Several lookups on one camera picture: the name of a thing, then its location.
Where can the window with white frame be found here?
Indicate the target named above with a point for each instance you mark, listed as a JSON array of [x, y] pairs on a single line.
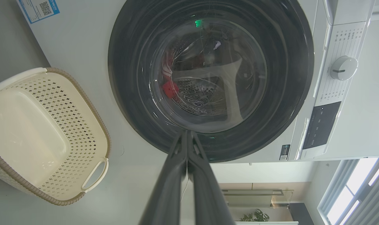
[[348, 193]]

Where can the glass display shelf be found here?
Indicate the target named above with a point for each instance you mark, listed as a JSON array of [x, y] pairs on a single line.
[[255, 198]]

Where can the white detergent drawer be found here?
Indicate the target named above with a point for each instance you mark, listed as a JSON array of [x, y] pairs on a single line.
[[348, 11]]

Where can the steel perforated washer drum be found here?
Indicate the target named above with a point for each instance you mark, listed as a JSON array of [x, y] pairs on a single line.
[[197, 92]]

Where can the white washing machine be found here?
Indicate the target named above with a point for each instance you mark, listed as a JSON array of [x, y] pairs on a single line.
[[83, 47]]

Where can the green potted plant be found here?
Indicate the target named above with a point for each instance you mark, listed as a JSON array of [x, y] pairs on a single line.
[[255, 216]]

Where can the white round control knob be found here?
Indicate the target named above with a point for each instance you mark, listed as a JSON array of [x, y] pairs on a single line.
[[343, 68]]

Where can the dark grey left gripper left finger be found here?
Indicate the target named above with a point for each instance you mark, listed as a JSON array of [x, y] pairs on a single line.
[[167, 193]]

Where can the red and white garment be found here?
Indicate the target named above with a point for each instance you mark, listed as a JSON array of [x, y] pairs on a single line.
[[170, 89]]

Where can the small QR code sticker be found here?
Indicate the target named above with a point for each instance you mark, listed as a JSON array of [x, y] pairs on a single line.
[[284, 152]]

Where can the cream perforated laundry basket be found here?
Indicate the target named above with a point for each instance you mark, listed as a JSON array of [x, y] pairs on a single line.
[[27, 134]]

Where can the blue energy label sticker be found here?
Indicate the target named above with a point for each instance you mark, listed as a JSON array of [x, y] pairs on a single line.
[[36, 9]]

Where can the black washer display panel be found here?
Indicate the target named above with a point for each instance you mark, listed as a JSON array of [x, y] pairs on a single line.
[[322, 125]]

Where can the grey washing machine door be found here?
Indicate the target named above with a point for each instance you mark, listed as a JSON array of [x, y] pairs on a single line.
[[130, 78]]

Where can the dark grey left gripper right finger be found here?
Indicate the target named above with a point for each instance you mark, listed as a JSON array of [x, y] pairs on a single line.
[[206, 193]]

